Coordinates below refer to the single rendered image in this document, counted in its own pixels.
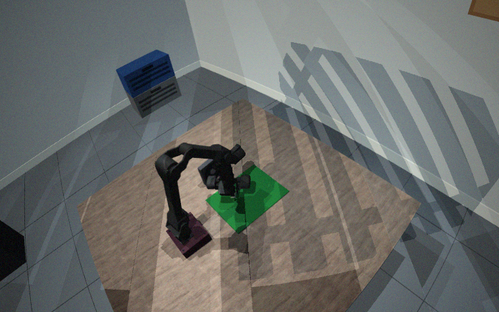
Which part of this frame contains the green circuit board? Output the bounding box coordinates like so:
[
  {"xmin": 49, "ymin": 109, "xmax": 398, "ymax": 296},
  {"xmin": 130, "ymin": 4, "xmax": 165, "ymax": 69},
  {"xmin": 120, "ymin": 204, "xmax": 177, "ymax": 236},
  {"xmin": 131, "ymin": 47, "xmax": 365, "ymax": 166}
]
[{"xmin": 206, "ymin": 165, "xmax": 289, "ymax": 234}]

